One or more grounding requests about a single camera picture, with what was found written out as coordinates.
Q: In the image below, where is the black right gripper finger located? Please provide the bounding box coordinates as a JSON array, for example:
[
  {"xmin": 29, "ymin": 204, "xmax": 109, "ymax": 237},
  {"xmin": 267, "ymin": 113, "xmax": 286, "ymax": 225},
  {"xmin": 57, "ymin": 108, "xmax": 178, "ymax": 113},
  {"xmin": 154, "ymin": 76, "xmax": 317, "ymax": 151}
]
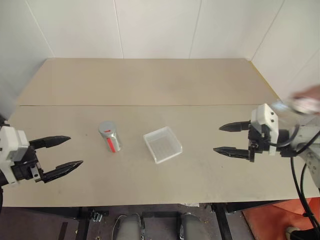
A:
[
  {"xmin": 212, "ymin": 146, "xmax": 251, "ymax": 162},
  {"xmin": 218, "ymin": 120, "xmax": 252, "ymax": 133}
]

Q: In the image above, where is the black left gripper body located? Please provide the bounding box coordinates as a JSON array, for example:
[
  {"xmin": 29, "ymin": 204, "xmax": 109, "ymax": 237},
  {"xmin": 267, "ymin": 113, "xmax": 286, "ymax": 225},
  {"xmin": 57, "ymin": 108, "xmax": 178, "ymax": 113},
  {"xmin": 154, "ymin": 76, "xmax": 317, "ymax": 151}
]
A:
[{"xmin": 11, "ymin": 146, "xmax": 45, "ymax": 185}]

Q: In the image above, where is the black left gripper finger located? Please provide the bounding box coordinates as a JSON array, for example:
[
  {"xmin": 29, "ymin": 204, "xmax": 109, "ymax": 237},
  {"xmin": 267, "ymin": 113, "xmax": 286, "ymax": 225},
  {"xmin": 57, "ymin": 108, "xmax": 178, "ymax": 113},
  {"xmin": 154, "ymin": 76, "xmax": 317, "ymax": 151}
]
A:
[
  {"xmin": 29, "ymin": 135, "xmax": 72, "ymax": 151},
  {"xmin": 40, "ymin": 160, "xmax": 84, "ymax": 184}
]

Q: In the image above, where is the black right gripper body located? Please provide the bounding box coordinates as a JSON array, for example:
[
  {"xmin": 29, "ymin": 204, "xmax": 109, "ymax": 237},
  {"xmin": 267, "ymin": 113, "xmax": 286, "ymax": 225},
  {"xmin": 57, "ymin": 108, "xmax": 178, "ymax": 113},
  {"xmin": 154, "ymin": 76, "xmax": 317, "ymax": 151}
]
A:
[{"xmin": 247, "ymin": 123, "xmax": 273, "ymax": 164}]

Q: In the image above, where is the silver can with red stripe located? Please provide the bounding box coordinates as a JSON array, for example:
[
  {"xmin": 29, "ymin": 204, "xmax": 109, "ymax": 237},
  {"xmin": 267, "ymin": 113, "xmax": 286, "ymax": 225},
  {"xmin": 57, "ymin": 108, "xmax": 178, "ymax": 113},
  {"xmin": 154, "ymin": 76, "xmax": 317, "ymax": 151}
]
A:
[{"xmin": 98, "ymin": 120, "xmax": 124, "ymax": 154}]

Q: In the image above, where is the clear square plastic container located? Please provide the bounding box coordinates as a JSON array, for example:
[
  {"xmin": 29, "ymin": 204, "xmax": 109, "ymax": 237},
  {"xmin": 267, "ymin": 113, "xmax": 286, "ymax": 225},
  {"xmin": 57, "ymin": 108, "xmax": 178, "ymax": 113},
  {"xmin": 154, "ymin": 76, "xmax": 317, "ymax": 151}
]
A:
[{"xmin": 142, "ymin": 125, "xmax": 183, "ymax": 165}]

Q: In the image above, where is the person's bare hand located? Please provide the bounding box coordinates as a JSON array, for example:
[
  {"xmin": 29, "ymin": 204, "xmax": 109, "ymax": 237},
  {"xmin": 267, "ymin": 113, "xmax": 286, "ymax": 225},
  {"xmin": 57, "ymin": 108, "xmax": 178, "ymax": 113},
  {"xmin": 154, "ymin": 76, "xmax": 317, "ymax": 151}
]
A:
[{"xmin": 289, "ymin": 84, "xmax": 320, "ymax": 116}]

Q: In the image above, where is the small white plug connector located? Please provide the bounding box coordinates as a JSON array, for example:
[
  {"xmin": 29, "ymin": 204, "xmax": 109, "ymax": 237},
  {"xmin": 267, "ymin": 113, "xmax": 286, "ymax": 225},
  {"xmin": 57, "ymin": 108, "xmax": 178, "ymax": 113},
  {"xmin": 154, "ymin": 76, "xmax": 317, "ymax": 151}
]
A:
[{"xmin": 90, "ymin": 210, "xmax": 103, "ymax": 223}]

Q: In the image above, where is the orange floor mat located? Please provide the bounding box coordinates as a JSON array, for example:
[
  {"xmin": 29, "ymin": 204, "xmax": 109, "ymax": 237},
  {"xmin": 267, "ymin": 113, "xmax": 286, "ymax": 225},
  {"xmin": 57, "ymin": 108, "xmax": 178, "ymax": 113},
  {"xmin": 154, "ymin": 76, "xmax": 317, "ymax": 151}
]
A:
[{"xmin": 241, "ymin": 196, "xmax": 320, "ymax": 240}]

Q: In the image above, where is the grey rounded robot leg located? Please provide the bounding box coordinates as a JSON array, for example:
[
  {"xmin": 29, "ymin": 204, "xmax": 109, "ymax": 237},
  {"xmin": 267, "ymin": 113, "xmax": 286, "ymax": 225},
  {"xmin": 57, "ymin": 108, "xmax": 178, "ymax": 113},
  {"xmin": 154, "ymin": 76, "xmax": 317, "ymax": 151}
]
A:
[
  {"xmin": 114, "ymin": 213, "xmax": 144, "ymax": 240},
  {"xmin": 179, "ymin": 212, "xmax": 201, "ymax": 240}
]

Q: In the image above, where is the white shoe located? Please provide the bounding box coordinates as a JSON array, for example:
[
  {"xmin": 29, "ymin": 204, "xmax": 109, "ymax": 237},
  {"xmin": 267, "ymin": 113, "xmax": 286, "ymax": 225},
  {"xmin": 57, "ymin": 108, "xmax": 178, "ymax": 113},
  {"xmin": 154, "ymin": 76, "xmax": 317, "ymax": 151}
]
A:
[{"xmin": 285, "ymin": 225, "xmax": 302, "ymax": 240}]

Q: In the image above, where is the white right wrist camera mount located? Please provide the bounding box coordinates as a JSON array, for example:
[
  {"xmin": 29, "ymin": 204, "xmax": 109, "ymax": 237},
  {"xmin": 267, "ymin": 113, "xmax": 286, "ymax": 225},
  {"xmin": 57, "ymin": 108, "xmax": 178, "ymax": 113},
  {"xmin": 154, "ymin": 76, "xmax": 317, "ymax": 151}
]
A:
[{"xmin": 250, "ymin": 102, "xmax": 280, "ymax": 156}]

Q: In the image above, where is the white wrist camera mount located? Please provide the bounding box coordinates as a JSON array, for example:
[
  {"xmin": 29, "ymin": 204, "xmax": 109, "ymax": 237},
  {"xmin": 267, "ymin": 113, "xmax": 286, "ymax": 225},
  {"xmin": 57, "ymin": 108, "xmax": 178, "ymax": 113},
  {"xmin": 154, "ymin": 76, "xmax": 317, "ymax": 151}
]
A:
[
  {"xmin": 250, "ymin": 102, "xmax": 280, "ymax": 156},
  {"xmin": 0, "ymin": 124, "xmax": 30, "ymax": 188}
]

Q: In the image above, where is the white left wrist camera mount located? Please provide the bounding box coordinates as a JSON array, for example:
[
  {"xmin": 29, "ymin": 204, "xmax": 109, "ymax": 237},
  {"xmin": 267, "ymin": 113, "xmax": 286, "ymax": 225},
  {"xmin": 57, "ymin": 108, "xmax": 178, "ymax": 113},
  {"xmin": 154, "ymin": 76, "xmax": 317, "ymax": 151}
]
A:
[{"xmin": 0, "ymin": 124, "xmax": 30, "ymax": 188}]

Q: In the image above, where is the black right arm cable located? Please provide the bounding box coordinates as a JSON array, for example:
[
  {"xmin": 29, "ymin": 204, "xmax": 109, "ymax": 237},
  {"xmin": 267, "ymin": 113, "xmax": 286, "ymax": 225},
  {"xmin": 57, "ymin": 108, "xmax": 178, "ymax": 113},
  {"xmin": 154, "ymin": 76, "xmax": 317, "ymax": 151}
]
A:
[{"xmin": 269, "ymin": 123, "xmax": 320, "ymax": 240}]

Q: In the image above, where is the black table frame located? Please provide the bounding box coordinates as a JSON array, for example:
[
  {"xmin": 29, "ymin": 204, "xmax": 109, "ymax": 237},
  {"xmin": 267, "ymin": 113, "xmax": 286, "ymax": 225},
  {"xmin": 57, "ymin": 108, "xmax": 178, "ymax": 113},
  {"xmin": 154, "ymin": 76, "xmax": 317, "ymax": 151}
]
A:
[{"xmin": 0, "ymin": 199, "xmax": 251, "ymax": 240}]

